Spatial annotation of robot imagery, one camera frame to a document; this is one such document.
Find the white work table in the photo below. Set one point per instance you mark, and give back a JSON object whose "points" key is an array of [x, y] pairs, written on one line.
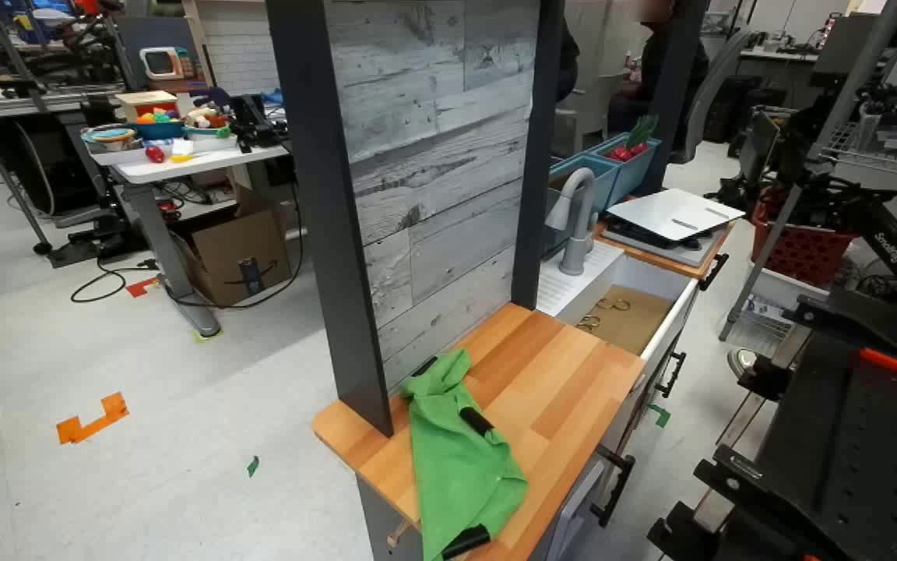
{"points": [[189, 166]]}

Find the narrow dark kitchen post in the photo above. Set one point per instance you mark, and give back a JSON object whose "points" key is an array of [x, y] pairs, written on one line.
{"points": [[534, 156]]}

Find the person in dark clothes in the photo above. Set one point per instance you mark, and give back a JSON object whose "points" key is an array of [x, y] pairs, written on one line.
{"points": [[669, 62]]}

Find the wooden kitchen countertop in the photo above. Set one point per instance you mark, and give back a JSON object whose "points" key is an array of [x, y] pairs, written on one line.
{"points": [[551, 376]]}

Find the red plastic crate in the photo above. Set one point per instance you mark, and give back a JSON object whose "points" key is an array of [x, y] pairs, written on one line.
{"points": [[807, 249]]}

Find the small screen device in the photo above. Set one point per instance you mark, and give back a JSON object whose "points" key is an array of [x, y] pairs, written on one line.
{"points": [[162, 62]]}

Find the large orange floor tape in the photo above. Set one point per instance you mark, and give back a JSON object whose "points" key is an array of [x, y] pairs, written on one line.
{"points": [[91, 423]]}

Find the green cloth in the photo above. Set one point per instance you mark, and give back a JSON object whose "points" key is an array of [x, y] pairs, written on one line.
{"points": [[460, 468]]}

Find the brown cardboard box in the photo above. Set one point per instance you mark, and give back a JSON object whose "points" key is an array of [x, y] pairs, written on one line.
{"points": [[241, 254]]}

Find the grey wood-look backsplash panel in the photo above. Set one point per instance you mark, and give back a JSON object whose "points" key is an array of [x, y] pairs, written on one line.
{"points": [[428, 156]]}

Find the wooden toy box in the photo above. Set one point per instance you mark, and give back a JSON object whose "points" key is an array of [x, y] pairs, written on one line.
{"points": [[145, 102]]}

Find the large blue storage bin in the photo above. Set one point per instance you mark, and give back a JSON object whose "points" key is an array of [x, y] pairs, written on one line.
{"points": [[604, 181]]}

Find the yellow white toy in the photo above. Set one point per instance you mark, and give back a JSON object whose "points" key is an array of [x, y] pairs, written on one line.
{"points": [[182, 152]]}

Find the black perforated equipment stand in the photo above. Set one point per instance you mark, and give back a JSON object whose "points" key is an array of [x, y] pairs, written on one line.
{"points": [[865, 456]]}

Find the wide dark kitchen post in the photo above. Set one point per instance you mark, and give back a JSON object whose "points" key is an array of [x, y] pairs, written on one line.
{"points": [[335, 208]]}

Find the black device on table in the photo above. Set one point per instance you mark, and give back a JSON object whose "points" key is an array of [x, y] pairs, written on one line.
{"points": [[257, 121]]}

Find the red toy in bin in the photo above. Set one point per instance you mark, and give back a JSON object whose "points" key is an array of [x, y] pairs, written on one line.
{"points": [[626, 153]]}

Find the blue bowl with toy fruit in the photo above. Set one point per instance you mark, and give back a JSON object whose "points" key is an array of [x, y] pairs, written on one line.
{"points": [[158, 126]]}

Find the small blue storage bin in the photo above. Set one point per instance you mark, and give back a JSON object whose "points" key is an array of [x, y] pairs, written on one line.
{"points": [[635, 176]]}

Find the small orange floor tape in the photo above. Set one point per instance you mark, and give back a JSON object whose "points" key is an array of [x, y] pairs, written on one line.
{"points": [[142, 285]]}

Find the small black clip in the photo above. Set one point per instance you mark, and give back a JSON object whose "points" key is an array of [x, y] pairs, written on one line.
{"points": [[478, 423]]}

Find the green toy in bin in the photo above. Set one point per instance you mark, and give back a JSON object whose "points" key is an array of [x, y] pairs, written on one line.
{"points": [[642, 128]]}

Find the round silver disc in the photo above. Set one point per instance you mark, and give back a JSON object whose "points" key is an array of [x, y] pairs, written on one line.
{"points": [[744, 364]]}

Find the green floor tape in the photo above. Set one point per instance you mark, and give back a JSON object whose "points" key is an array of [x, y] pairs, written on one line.
{"points": [[254, 467], [657, 416]]}

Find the white tray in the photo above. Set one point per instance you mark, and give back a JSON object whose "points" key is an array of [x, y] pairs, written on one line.
{"points": [[676, 213]]}

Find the white kitchen cabinet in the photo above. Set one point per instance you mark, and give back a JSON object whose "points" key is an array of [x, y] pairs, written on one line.
{"points": [[645, 400]]}

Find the white sink basin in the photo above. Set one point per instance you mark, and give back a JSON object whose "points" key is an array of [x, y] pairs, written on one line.
{"points": [[623, 313]]}

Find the wooden stove counter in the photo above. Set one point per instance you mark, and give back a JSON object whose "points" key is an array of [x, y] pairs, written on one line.
{"points": [[676, 263]]}

